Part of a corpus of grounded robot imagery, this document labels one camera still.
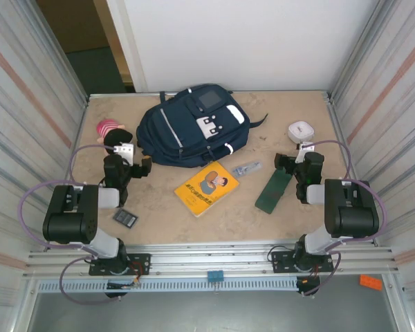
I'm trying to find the green case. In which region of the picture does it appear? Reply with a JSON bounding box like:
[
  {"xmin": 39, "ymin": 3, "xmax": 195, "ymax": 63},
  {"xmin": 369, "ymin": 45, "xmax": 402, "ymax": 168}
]
[{"xmin": 255, "ymin": 169, "xmax": 293, "ymax": 215}]

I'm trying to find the clear packet of pens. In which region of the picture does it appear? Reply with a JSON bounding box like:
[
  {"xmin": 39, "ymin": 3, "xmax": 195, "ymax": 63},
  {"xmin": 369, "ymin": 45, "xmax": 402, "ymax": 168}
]
[{"xmin": 231, "ymin": 160, "xmax": 264, "ymax": 179}]

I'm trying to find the small black calculator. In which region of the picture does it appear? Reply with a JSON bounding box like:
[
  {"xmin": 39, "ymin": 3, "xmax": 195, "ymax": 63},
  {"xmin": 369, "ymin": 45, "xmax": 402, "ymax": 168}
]
[{"xmin": 112, "ymin": 208, "xmax": 140, "ymax": 228}]

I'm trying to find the navy blue student backpack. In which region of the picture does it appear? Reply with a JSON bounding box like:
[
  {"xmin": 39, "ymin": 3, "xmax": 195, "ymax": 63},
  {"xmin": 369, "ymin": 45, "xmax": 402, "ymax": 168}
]
[{"xmin": 136, "ymin": 83, "xmax": 269, "ymax": 169}]

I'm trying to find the yellow picture book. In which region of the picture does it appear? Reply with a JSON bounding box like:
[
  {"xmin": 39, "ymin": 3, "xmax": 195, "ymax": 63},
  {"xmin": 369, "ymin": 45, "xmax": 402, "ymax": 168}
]
[{"xmin": 174, "ymin": 160, "xmax": 240, "ymax": 219}]

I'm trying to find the white rounded square container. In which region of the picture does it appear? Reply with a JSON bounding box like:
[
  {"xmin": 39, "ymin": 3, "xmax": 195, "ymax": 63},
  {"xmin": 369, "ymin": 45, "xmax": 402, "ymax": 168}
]
[{"xmin": 287, "ymin": 120, "xmax": 316, "ymax": 144}]

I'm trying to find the plush doll with pink hat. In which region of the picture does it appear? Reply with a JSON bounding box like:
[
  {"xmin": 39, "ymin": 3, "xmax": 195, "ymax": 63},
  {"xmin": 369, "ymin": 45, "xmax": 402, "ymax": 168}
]
[{"xmin": 95, "ymin": 119, "xmax": 135, "ymax": 156}]

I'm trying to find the thin aluminium edge strip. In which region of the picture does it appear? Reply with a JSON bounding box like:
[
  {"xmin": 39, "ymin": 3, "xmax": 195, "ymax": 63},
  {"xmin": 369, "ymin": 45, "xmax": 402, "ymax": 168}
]
[{"xmin": 87, "ymin": 90, "xmax": 333, "ymax": 100}]

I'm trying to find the striped metal side panel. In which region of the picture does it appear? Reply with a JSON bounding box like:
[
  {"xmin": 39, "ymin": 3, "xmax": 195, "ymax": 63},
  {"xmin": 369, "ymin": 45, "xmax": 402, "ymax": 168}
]
[
  {"xmin": 0, "ymin": 0, "xmax": 91, "ymax": 332},
  {"xmin": 326, "ymin": 0, "xmax": 415, "ymax": 332}
]

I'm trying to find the orange toy brick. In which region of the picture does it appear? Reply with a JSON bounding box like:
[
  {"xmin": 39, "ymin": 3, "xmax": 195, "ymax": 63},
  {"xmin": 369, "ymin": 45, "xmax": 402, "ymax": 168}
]
[{"xmin": 358, "ymin": 275, "xmax": 383, "ymax": 290}]

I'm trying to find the brown wooden door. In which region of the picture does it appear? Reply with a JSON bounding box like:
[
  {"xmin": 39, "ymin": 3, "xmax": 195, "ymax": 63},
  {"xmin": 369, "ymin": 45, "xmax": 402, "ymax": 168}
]
[{"xmin": 36, "ymin": 0, "xmax": 111, "ymax": 55}]

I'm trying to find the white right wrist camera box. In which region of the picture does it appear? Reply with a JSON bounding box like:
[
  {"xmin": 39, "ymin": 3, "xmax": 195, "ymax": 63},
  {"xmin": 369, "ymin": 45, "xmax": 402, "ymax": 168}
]
[{"xmin": 295, "ymin": 140, "xmax": 315, "ymax": 164}]

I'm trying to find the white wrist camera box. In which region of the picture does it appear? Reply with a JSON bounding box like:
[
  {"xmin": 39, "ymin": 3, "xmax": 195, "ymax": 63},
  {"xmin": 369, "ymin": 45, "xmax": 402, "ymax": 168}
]
[
  {"xmin": 295, "ymin": 140, "xmax": 315, "ymax": 164},
  {"xmin": 113, "ymin": 142, "xmax": 136, "ymax": 163}
]

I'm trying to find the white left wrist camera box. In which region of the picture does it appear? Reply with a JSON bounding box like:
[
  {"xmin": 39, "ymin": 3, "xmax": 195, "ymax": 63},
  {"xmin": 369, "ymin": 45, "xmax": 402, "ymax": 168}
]
[{"xmin": 113, "ymin": 142, "xmax": 136, "ymax": 163}]

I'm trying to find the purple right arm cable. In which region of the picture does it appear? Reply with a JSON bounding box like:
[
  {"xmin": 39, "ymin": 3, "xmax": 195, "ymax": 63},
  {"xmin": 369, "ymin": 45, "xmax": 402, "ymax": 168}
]
[{"xmin": 268, "ymin": 140, "xmax": 388, "ymax": 297}]

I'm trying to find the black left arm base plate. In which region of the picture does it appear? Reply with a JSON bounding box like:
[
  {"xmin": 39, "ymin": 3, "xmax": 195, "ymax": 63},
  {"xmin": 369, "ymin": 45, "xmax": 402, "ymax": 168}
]
[{"xmin": 89, "ymin": 253, "xmax": 151, "ymax": 277}]

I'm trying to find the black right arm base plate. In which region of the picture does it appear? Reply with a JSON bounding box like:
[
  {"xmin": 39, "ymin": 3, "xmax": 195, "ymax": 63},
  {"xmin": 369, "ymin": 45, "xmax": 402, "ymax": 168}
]
[{"xmin": 270, "ymin": 246, "xmax": 335, "ymax": 274}]

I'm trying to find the aluminium mounting rail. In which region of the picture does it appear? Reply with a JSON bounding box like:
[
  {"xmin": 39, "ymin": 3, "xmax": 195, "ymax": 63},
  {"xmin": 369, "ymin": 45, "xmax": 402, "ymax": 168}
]
[{"xmin": 22, "ymin": 241, "xmax": 401, "ymax": 279}]

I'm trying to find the white door frame post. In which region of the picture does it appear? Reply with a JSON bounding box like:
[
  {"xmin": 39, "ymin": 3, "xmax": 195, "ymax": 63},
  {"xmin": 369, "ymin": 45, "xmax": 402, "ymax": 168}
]
[{"xmin": 105, "ymin": 0, "xmax": 149, "ymax": 93}]

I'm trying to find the slotted grey cable tray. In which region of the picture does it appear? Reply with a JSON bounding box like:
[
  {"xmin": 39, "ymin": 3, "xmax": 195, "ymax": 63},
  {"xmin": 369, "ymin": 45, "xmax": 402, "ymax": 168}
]
[{"xmin": 37, "ymin": 278, "xmax": 298, "ymax": 293}]

